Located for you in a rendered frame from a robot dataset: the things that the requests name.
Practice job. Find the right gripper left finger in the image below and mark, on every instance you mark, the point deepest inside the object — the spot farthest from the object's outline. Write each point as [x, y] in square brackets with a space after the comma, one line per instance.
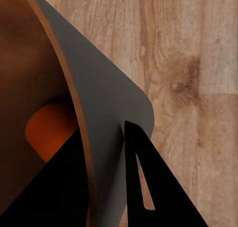
[58, 196]

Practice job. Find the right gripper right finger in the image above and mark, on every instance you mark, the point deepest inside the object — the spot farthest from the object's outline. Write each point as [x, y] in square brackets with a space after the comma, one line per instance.
[173, 208]

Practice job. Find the trash can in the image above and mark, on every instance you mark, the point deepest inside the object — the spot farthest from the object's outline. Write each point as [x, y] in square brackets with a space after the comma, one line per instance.
[45, 59]

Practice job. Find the can of soda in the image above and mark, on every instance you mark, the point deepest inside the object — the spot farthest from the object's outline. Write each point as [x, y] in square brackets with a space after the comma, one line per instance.
[49, 128]

